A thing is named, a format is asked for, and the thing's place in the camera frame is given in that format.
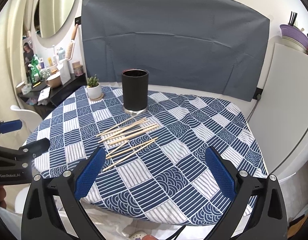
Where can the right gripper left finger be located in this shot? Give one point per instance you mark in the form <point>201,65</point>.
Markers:
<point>41,219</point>

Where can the round wooden coaster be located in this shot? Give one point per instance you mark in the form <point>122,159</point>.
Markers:
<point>97,99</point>

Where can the black cylindrical utensil holder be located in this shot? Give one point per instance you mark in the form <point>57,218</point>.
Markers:
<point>135,88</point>

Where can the white chair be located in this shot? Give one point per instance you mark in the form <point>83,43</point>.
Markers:
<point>30,118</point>

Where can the small potted succulent plant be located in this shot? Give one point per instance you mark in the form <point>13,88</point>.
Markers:
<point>94,88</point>

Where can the grey fabric backdrop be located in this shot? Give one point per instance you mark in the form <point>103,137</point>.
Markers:
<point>216,46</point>

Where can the wooden hairbrush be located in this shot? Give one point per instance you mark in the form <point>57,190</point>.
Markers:
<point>70,50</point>

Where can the oval wall mirror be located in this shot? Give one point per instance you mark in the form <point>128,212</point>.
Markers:
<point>50,16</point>

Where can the black side shelf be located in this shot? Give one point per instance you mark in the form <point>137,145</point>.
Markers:
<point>59,94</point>

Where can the purple plastic basket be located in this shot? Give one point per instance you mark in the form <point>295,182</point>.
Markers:
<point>294,33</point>

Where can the white board panel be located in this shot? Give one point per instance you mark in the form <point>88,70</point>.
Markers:
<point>280,121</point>

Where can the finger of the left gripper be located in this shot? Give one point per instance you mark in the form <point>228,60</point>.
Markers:
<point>29,151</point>
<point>10,126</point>

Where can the blue patterned tablecloth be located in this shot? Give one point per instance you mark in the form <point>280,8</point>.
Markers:
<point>166,182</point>

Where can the beige mug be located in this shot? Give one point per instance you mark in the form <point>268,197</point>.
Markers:
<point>54,80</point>

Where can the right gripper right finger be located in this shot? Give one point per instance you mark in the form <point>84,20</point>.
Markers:
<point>268,219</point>

